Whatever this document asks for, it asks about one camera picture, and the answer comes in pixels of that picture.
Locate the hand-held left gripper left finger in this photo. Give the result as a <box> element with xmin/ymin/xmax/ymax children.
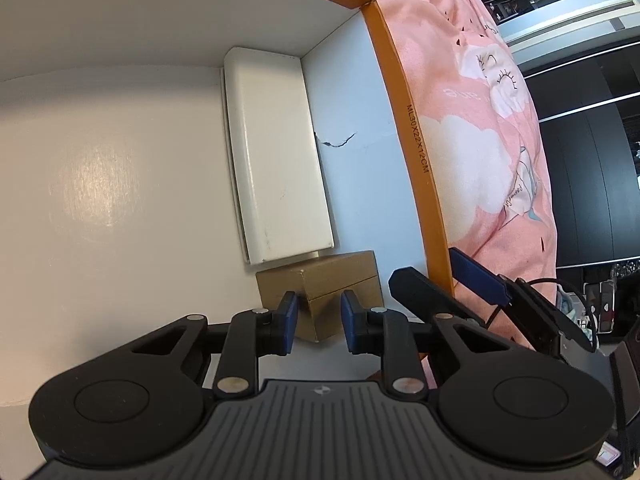
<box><xmin>117</xmin><ymin>291</ymin><xmax>301</xmax><ymax>401</ymax></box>

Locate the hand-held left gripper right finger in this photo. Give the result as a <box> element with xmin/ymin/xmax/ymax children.
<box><xmin>340</xmin><ymin>291</ymin><xmax>521</xmax><ymax>401</ymax></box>

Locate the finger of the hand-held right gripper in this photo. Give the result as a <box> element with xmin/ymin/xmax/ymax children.
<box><xmin>389</xmin><ymin>267</ymin><xmax>487</xmax><ymax>332</ymax></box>
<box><xmin>448</xmin><ymin>247</ymin><xmax>597</xmax><ymax>358</ymax></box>

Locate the small gold box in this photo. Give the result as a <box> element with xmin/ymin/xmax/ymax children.
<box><xmin>256</xmin><ymin>250</ymin><xmax>385</xmax><ymax>343</ymax></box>

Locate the orange cardboard storage box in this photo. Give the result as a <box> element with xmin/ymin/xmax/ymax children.
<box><xmin>0</xmin><ymin>0</ymin><xmax>458</xmax><ymax>411</ymax></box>

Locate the dark cabinet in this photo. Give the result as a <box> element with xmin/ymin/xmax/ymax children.
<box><xmin>470</xmin><ymin>0</ymin><xmax>640</xmax><ymax>270</ymax></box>

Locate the white rectangular box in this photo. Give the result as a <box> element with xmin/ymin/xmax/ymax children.
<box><xmin>221</xmin><ymin>47</ymin><xmax>336</xmax><ymax>265</ymax></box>

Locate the pink printed blanket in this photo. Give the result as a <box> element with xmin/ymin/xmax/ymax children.
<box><xmin>292</xmin><ymin>0</ymin><xmax>560</xmax><ymax>391</ymax></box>

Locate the black cable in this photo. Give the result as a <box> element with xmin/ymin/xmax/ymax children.
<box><xmin>486</xmin><ymin>277</ymin><xmax>601</xmax><ymax>333</ymax></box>

